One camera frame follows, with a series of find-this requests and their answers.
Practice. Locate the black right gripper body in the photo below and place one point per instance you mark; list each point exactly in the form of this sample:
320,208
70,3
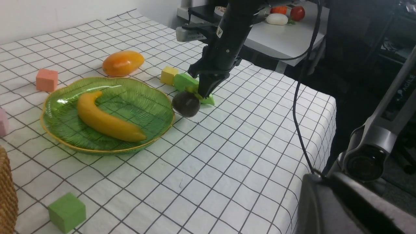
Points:
225,39

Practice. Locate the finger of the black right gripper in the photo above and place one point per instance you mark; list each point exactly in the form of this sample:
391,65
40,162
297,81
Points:
206,86
215,80

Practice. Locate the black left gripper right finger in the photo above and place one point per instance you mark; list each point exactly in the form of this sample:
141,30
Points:
374,214

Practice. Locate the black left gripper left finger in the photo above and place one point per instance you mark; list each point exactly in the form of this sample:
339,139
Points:
321,211

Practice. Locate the light green vegetable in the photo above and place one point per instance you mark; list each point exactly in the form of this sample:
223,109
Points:
184,82

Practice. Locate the dark purple mangosteen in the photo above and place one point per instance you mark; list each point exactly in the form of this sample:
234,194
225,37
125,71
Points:
186,104

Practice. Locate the orange yellow mango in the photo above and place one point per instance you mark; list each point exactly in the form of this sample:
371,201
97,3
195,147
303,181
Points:
122,63

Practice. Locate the yellow banana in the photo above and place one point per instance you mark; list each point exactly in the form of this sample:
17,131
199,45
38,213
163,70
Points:
105,123

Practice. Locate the yellow foam cube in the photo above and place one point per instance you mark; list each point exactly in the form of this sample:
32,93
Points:
167,75

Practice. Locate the green glass leaf plate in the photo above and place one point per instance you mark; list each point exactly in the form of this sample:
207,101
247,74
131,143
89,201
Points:
127,99

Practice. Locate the white toy radish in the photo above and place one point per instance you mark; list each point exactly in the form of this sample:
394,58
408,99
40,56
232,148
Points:
277,19

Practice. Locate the white side table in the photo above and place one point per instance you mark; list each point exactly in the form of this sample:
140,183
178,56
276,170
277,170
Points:
287,41

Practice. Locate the orange toy on side table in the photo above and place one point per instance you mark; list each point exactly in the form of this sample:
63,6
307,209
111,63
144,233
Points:
279,10

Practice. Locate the red toy tomato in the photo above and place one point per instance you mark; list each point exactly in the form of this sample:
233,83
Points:
297,13

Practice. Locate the white checkered tablecloth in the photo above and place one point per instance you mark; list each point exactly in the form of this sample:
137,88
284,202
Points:
234,168

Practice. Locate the orange foam cube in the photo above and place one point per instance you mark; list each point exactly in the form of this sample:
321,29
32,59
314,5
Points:
46,80

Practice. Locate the green foam cube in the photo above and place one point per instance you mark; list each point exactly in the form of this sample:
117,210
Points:
67,212

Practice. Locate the pink foam cube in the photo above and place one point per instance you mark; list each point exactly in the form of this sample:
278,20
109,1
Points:
4,123

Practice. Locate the woven wicker basket green lining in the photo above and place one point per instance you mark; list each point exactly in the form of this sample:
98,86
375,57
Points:
8,197

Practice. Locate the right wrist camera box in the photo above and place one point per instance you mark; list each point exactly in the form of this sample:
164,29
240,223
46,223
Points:
191,32

